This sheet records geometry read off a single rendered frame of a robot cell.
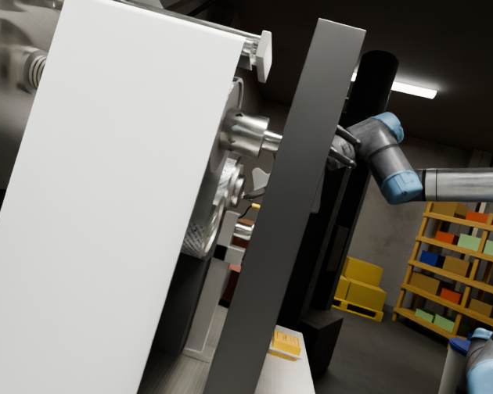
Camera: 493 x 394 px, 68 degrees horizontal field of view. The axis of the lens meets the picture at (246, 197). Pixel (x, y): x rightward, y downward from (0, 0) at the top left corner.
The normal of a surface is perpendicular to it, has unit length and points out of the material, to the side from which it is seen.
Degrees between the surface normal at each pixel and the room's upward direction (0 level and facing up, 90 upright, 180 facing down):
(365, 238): 90
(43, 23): 90
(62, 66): 90
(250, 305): 90
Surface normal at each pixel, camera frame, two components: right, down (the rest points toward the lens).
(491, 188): -0.50, 0.21
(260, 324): -0.07, -0.02
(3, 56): 0.95, 0.29
